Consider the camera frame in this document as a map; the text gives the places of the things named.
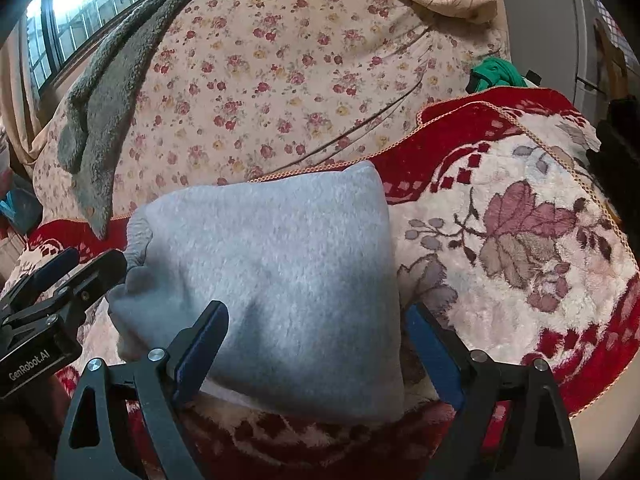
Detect bedside window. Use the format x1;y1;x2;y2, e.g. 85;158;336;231
25;0;211;92

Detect grey-green fleece garment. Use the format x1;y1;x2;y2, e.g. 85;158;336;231
57;0;231;241

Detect blue-grey plastic object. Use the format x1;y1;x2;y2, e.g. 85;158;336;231
0;187;44;235

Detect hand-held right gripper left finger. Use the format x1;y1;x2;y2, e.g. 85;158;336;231
54;300;230;480

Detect cream floral quilt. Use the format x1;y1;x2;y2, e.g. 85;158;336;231
32;0;511;221

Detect light grey fleece pants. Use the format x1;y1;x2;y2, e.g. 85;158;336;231
106;160;406;426

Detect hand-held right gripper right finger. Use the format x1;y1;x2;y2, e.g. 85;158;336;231
405;302;581;480

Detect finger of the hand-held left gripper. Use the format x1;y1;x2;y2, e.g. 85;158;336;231
0;247;81;313
30;249;128;323

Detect red floral plush blanket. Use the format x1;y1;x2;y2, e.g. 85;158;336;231
0;87;640;480

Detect white cabinet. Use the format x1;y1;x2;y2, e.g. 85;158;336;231
500;0;601;122

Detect green cloth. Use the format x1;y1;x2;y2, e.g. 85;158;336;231
467;57;527;94

